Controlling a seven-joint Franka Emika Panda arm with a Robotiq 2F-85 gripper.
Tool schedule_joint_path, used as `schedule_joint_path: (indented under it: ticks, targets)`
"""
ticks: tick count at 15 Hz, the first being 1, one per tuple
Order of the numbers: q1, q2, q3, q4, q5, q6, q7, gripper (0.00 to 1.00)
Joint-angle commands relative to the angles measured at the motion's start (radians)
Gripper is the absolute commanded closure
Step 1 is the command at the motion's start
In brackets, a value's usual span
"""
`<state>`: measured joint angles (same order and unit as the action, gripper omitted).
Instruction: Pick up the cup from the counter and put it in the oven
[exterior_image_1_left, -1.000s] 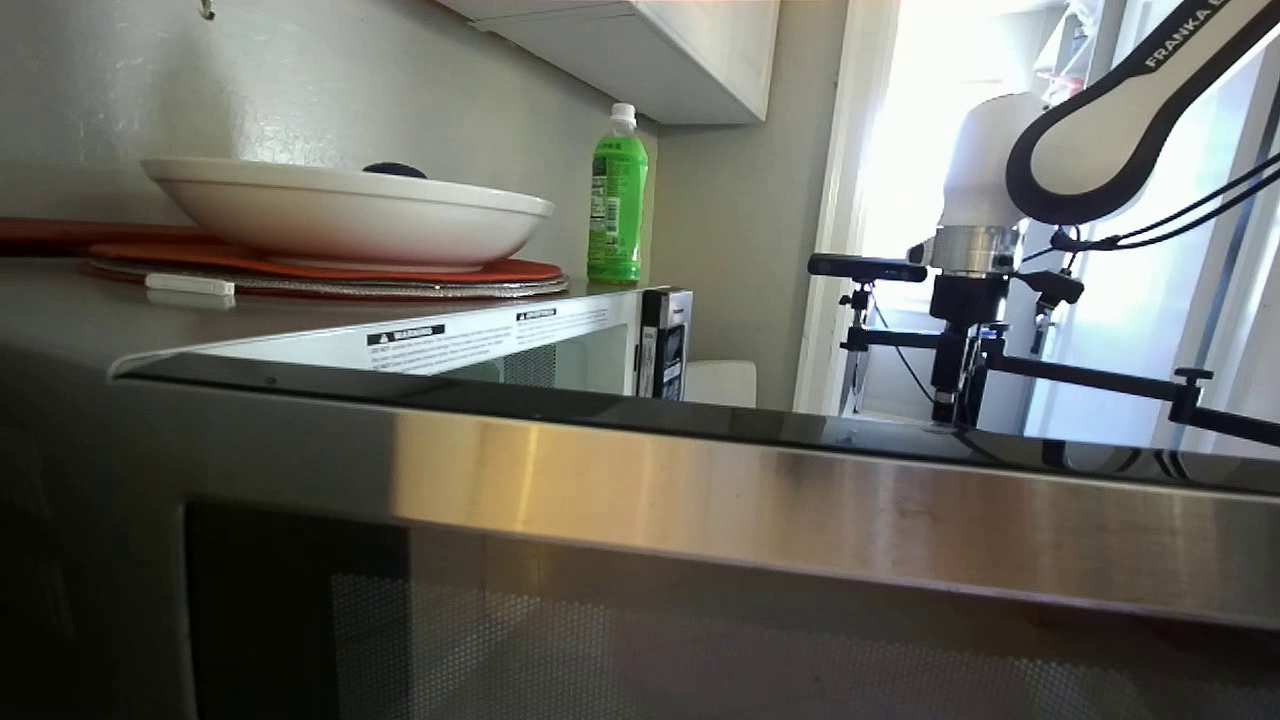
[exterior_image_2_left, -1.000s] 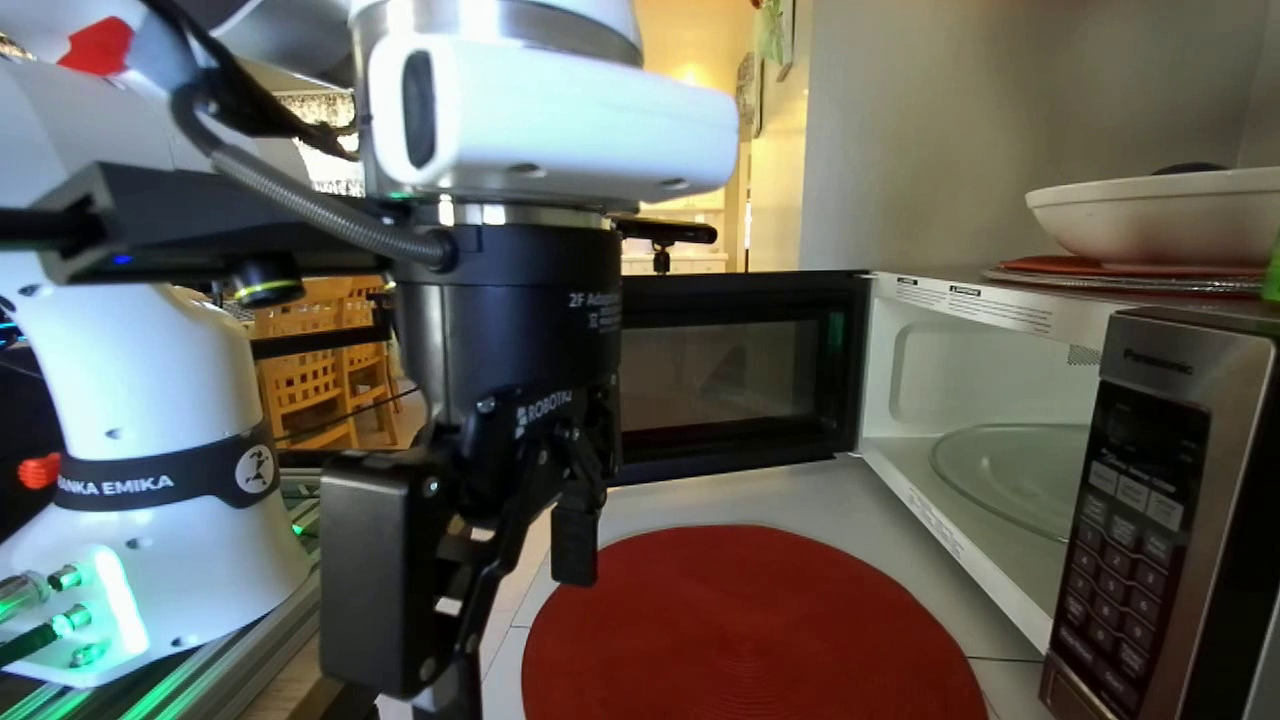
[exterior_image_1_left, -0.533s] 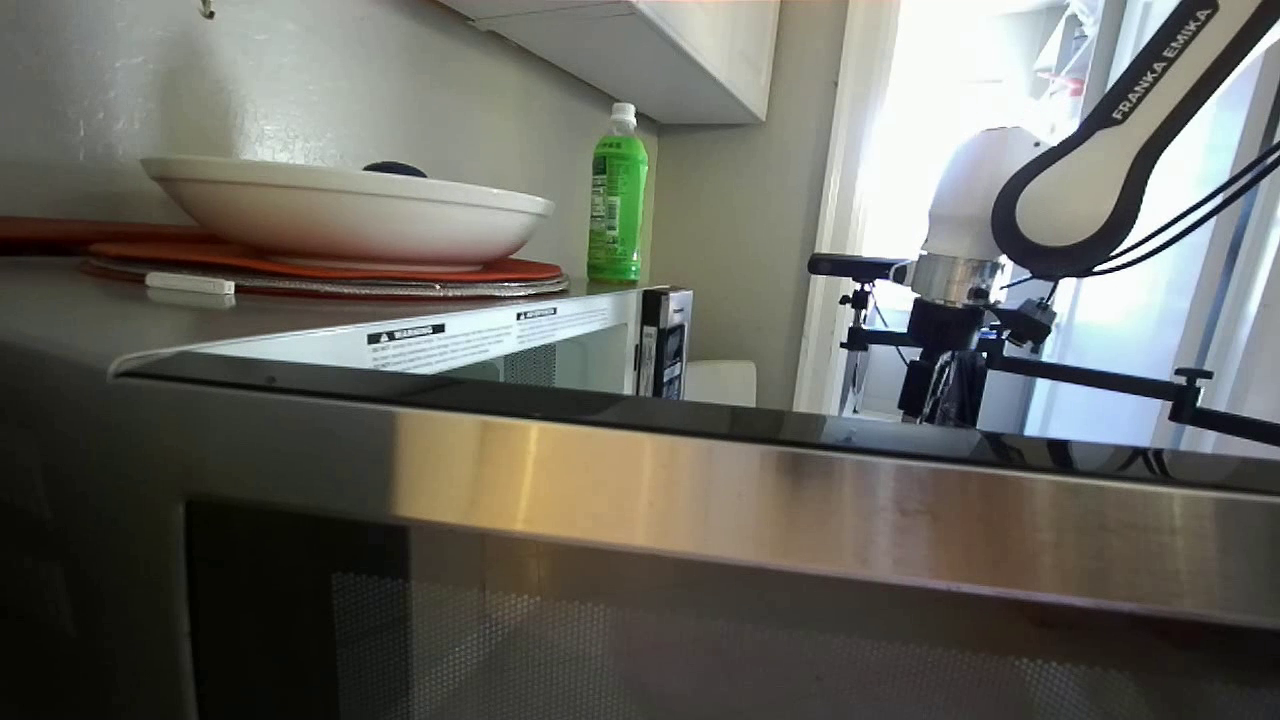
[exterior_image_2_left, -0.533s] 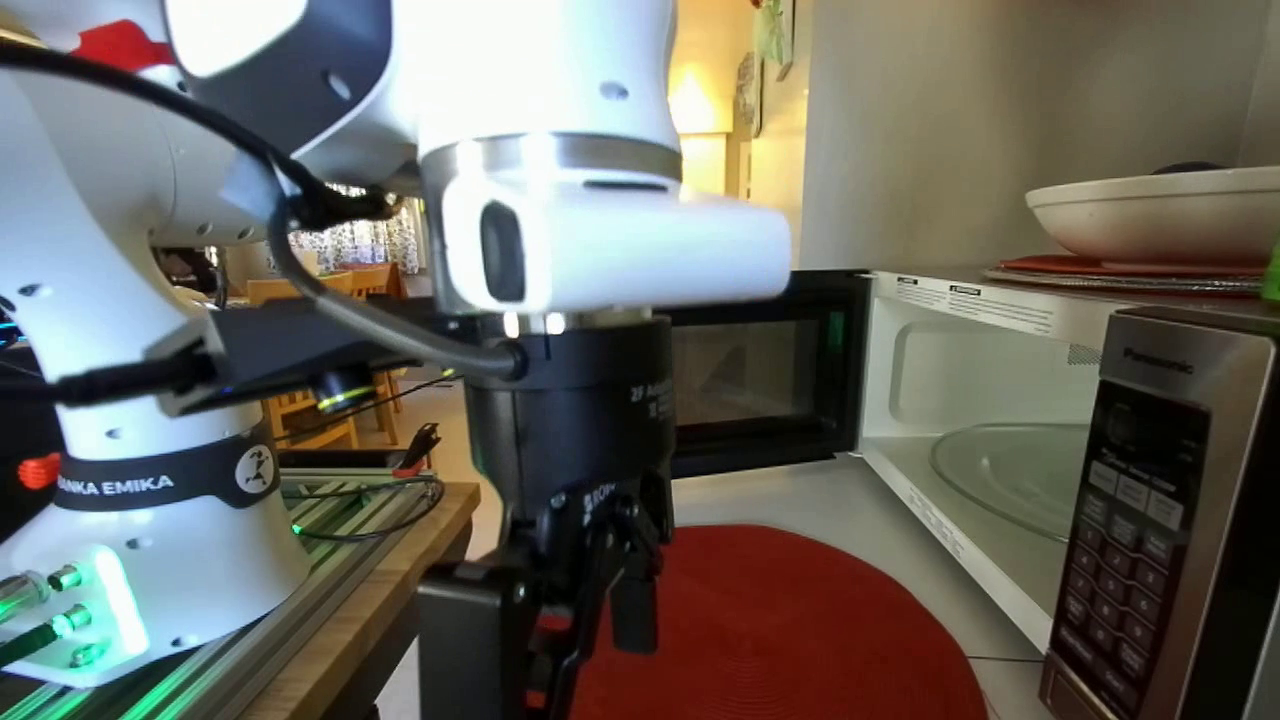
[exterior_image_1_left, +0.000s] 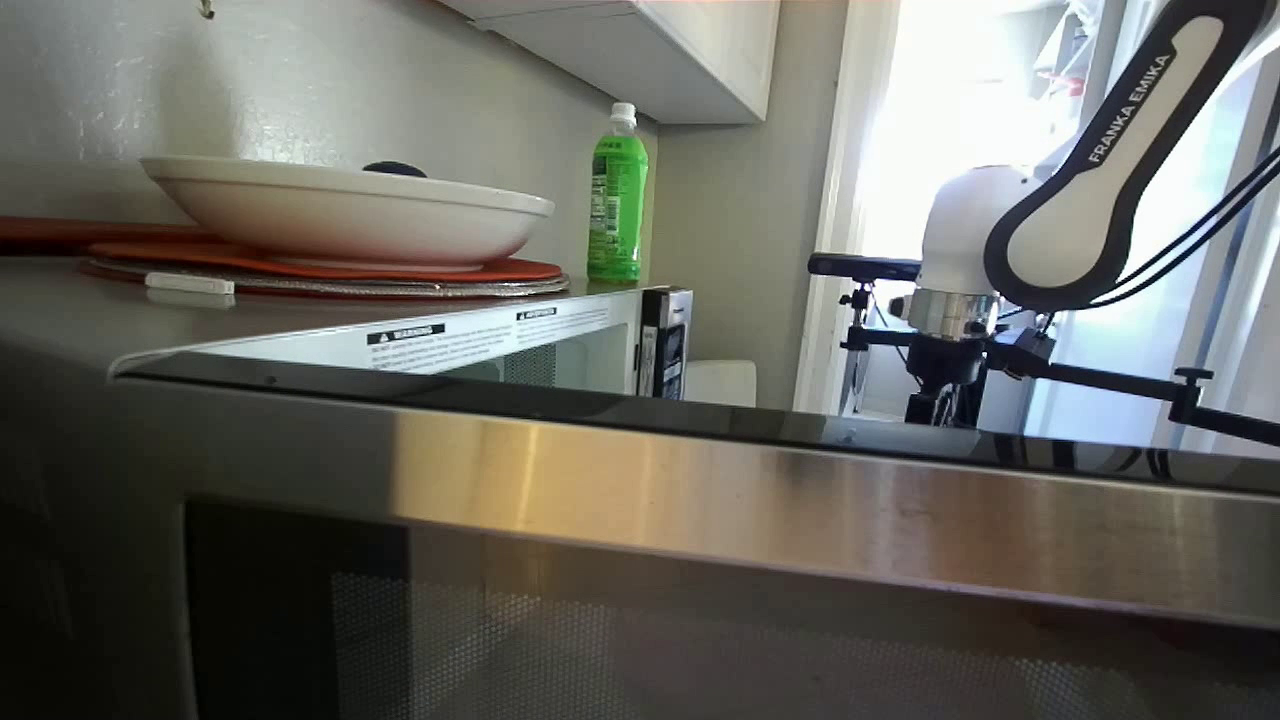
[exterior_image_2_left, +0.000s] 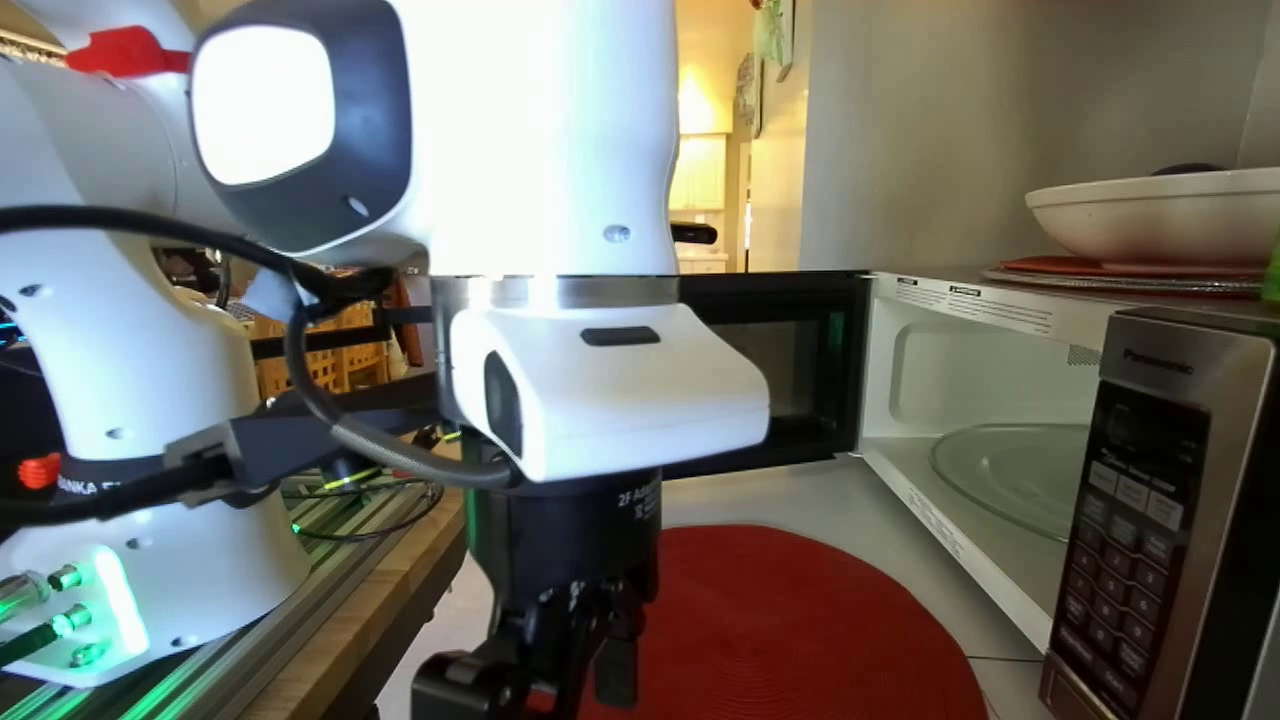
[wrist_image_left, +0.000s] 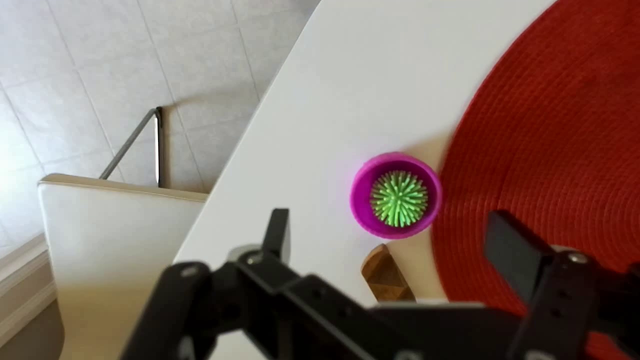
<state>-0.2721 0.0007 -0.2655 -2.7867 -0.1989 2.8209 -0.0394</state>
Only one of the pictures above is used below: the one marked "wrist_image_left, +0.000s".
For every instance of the red round woven placemat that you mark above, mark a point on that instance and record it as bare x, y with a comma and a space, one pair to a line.
547, 133

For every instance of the brown wooden holder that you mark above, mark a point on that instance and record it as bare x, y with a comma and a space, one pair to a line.
386, 277

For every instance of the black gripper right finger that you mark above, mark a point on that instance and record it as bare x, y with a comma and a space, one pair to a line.
517, 253

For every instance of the magenta plastic cup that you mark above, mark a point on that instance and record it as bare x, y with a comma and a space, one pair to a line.
360, 201

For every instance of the green spiky ball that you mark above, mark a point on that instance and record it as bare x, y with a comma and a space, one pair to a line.
400, 196

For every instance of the cream chair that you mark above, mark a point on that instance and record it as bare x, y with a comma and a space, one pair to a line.
106, 253

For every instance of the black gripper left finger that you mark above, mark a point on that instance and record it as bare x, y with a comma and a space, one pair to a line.
277, 233

